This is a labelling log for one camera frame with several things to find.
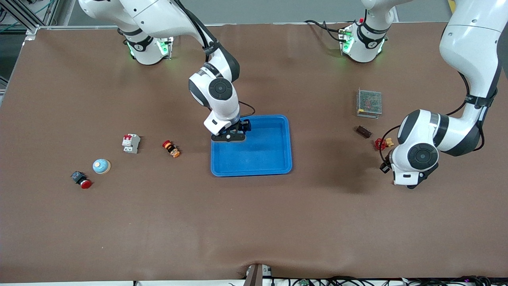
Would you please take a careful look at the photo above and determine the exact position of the blue service bell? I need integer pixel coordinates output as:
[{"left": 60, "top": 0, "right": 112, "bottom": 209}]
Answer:
[{"left": 92, "top": 158, "right": 111, "bottom": 175}]

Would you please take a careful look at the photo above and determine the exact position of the blue plastic tray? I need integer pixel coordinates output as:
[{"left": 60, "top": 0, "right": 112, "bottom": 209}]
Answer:
[{"left": 210, "top": 114, "right": 293, "bottom": 177}]

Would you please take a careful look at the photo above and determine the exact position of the yellow black emergency stop button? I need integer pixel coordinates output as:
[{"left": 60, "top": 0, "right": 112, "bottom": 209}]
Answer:
[{"left": 162, "top": 140, "right": 181, "bottom": 158}]

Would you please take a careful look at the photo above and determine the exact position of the metal mesh power supply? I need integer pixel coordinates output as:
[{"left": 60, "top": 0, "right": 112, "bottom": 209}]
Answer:
[{"left": 356, "top": 89, "right": 383, "bottom": 119}]

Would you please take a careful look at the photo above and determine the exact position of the brown table cover mat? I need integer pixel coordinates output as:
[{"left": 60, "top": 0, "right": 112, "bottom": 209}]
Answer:
[{"left": 0, "top": 23, "right": 508, "bottom": 283}]

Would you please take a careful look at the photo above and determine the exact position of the red push button grey body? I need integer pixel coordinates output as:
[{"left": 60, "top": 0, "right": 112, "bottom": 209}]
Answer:
[{"left": 71, "top": 171, "right": 92, "bottom": 189}]

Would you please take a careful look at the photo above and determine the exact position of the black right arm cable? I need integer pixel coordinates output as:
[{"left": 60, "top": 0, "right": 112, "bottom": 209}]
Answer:
[{"left": 237, "top": 100, "right": 256, "bottom": 120}]

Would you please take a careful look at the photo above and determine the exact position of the white circuit breaker red switch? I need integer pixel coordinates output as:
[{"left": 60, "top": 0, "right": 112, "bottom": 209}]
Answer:
[{"left": 121, "top": 134, "right": 141, "bottom": 154}]

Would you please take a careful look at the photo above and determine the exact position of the metal table edge rail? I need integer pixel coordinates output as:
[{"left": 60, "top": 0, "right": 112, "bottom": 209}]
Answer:
[{"left": 38, "top": 23, "right": 451, "bottom": 30}]

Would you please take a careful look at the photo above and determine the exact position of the black left arm base cable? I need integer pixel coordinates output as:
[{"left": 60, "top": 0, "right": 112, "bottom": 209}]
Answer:
[{"left": 304, "top": 19, "right": 346, "bottom": 42}]

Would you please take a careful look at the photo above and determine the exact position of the brown camera mount bracket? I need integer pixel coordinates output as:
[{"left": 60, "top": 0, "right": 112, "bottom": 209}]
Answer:
[{"left": 243, "top": 263, "right": 272, "bottom": 286}]

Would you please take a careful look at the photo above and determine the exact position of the aluminium frame profile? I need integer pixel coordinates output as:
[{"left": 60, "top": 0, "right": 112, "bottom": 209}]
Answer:
[{"left": 0, "top": 0, "right": 60, "bottom": 33}]

